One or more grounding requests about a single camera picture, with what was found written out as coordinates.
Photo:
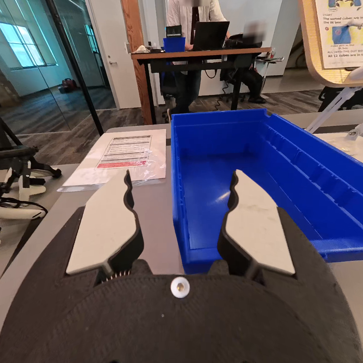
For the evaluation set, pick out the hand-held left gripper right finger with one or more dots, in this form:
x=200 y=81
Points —
x=255 y=227

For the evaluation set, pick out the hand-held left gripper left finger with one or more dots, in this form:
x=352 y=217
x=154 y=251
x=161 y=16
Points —
x=105 y=227

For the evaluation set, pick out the blue plastic bin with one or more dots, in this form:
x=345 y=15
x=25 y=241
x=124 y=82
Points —
x=227 y=158

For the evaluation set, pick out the paper sheet in plastic sleeve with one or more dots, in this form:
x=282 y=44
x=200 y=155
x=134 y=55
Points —
x=127 y=153

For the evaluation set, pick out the spare hand-held gripper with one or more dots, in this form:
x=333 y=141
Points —
x=17 y=212
x=27 y=187

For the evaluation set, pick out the red bag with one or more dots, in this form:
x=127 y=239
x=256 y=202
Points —
x=69 y=83

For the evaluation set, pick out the white side table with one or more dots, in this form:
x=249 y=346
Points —
x=269 y=59

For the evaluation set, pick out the white crumpled cloth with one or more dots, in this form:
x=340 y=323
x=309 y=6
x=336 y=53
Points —
x=141 y=49

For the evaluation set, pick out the black bag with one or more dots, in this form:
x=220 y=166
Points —
x=238 y=42

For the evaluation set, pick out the instruction sheet on wooden board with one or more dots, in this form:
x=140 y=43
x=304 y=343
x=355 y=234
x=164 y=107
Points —
x=309 y=42

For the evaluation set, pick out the white door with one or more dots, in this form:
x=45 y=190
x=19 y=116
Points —
x=110 y=34

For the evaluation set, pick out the small blue bin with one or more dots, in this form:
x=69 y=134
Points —
x=174 y=45

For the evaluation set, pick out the black laptop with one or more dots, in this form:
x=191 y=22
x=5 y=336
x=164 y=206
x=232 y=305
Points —
x=211 y=35

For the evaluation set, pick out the black sign holder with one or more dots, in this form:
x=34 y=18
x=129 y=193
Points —
x=173 y=31

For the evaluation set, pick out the black glass wall post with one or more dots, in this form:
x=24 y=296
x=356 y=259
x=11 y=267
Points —
x=76 y=68

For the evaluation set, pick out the wooden post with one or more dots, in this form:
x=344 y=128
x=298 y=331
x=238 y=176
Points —
x=133 y=28

